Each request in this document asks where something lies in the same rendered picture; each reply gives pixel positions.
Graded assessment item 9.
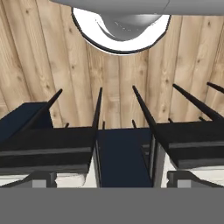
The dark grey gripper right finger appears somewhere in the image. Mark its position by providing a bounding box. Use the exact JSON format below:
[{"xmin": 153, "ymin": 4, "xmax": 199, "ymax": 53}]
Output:
[{"xmin": 167, "ymin": 170, "xmax": 224, "ymax": 188}]

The black stool with spiked legs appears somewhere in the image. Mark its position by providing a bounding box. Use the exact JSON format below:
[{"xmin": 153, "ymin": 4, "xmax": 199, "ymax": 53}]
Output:
[
  {"xmin": 131, "ymin": 82, "xmax": 224, "ymax": 170},
  {"xmin": 0, "ymin": 87, "xmax": 103, "ymax": 177}
]

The white round black-rimmed disc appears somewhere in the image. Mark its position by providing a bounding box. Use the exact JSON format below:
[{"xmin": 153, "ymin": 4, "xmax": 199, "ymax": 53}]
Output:
[{"xmin": 71, "ymin": 6, "xmax": 172, "ymax": 55}]

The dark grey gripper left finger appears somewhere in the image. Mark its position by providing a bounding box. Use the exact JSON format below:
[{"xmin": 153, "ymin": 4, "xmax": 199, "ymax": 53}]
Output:
[{"xmin": 1, "ymin": 171, "xmax": 58, "ymax": 188}]

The dark navy stool seat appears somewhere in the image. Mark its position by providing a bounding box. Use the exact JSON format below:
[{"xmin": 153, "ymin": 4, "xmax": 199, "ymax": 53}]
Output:
[
  {"xmin": 96, "ymin": 127, "xmax": 154, "ymax": 188},
  {"xmin": 0, "ymin": 101, "xmax": 54, "ymax": 144}
]

